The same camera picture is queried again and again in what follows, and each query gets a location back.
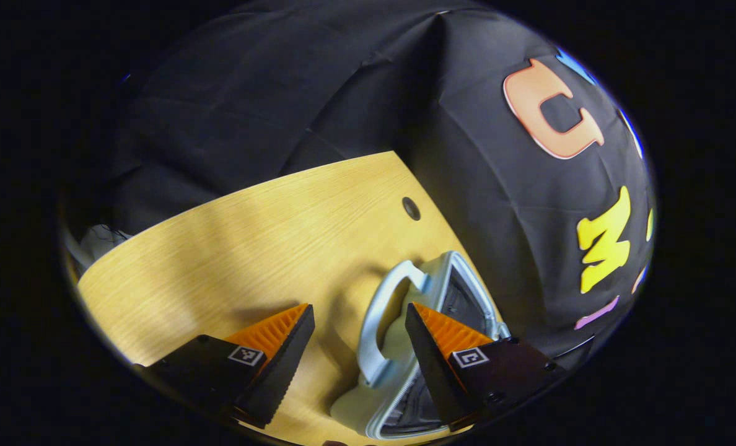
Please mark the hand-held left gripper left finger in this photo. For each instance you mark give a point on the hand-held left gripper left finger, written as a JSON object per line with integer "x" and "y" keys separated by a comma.
{"x": 281, "y": 371}

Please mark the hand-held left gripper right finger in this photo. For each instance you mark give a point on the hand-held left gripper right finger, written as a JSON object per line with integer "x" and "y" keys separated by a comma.
{"x": 433, "y": 371}

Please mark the light blue suitcase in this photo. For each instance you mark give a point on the light blue suitcase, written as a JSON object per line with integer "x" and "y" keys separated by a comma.
{"x": 386, "y": 347}

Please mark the black table grommet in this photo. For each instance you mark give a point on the black table grommet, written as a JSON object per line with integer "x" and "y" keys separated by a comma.
{"x": 411, "y": 209}

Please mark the black backdrop cloth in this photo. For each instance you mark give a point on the black backdrop cloth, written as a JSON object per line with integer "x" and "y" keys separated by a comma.
{"x": 250, "y": 93}

